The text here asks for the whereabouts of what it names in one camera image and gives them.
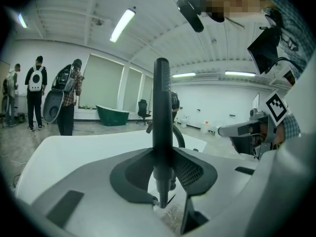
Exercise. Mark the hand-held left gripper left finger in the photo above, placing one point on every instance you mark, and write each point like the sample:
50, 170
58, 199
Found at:
133, 174

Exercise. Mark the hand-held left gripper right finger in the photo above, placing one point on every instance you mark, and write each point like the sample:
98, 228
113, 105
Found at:
195, 171

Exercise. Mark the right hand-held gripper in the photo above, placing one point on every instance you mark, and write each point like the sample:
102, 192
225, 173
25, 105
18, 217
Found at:
270, 122

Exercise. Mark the person's right forearm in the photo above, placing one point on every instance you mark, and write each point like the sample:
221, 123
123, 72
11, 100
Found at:
291, 127

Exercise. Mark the green bathtub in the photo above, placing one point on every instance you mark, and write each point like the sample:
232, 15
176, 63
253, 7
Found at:
112, 116

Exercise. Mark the white bucket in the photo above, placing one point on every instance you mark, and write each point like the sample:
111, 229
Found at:
205, 127

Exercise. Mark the long ceiling tube light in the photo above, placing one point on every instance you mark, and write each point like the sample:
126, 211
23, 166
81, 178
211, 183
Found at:
184, 75
240, 73
122, 25
22, 20

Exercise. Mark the black office chair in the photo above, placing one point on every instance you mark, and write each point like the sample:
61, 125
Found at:
143, 110

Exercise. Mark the narrow window blind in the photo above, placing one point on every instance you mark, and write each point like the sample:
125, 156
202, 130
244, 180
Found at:
132, 92

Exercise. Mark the black chest-mounted box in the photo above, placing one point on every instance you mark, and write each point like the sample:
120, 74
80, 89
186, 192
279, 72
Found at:
264, 51

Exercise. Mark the large window blind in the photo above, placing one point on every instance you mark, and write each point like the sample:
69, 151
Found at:
101, 83

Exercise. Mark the open grey shell backpack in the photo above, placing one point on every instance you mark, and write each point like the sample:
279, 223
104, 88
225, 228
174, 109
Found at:
53, 107

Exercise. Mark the person's checked shirt torso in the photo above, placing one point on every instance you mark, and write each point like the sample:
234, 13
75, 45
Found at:
296, 16

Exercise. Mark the white round-window backpack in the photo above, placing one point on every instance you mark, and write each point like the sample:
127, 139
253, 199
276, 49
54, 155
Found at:
35, 81

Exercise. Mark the black head-mounted camera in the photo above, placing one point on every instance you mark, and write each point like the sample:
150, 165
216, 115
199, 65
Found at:
191, 15

